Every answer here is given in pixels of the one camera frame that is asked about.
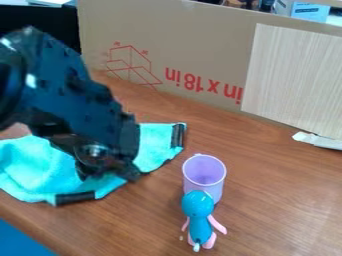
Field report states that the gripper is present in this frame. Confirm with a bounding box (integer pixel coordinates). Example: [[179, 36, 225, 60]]
[[45, 114, 145, 183]]

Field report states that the turquoise cloth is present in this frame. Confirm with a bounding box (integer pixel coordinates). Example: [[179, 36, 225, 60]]
[[0, 121, 188, 207]]

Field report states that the blue and pink toy figure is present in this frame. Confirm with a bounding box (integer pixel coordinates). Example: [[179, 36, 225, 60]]
[[179, 189, 229, 253]]

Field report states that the purple cup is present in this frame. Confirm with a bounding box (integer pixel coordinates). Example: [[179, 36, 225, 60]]
[[180, 153, 229, 205]]

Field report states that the cardboard box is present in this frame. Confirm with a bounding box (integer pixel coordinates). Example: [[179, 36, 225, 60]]
[[76, 0, 342, 116]]

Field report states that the light wooden board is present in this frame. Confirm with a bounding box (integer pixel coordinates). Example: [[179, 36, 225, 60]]
[[239, 22, 342, 141]]

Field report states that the white paper scrap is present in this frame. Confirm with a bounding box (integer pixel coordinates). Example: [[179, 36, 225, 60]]
[[291, 130, 342, 152]]

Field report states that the white and blue box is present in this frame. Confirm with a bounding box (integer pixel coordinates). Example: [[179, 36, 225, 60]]
[[272, 0, 333, 24]]

